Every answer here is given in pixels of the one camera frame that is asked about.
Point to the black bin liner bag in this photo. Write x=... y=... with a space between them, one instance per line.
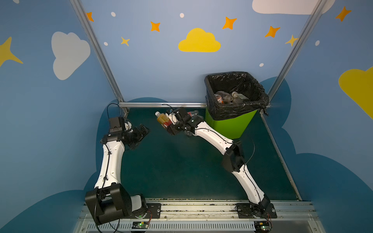
x=236 y=81

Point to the aluminium frame back bar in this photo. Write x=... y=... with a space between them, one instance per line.
x=161 y=105

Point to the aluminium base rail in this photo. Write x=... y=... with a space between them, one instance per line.
x=210 y=216

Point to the green trash bin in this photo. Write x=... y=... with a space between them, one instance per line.
x=230 y=128

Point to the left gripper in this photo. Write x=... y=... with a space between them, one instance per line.
x=138 y=134

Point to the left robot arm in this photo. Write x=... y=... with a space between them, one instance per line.
x=109 y=201

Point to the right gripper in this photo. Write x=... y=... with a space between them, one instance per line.
x=174 y=122

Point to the dark red juice bottle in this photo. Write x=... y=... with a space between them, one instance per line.
x=163 y=119

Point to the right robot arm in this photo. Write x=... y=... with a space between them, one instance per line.
x=233 y=162

